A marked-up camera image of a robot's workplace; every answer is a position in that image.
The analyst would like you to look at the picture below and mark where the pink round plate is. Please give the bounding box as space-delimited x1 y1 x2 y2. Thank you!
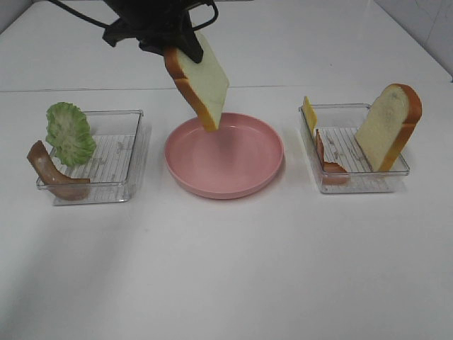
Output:
164 113 284 200

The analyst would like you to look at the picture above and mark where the green lettuce leaf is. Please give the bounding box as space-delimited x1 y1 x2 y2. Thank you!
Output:
45 102 96 167

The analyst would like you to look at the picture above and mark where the yellow cheese slice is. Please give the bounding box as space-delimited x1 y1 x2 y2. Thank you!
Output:
302 96 317 137

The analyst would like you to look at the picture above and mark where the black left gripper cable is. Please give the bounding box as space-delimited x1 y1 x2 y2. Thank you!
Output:
49 0 219 33

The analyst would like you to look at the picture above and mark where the clear plastic tray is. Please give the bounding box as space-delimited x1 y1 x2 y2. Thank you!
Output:
36 110 150 205
299 103 410 194

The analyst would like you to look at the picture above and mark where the bread slice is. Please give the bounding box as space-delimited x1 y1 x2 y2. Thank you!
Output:
164 32 229 132
355 84 422 172

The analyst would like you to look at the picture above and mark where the bacon strip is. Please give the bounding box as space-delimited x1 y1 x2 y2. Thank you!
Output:
315 130 350 185
27 140 90 201

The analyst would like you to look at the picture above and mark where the clear right plastic tray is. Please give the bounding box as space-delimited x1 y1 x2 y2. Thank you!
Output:
299 103 410 194

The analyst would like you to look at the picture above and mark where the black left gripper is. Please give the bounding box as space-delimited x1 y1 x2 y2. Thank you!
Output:
103 1 203 64

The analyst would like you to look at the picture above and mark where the clear left plastic tray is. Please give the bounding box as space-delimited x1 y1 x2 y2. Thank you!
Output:
36 110 150 205

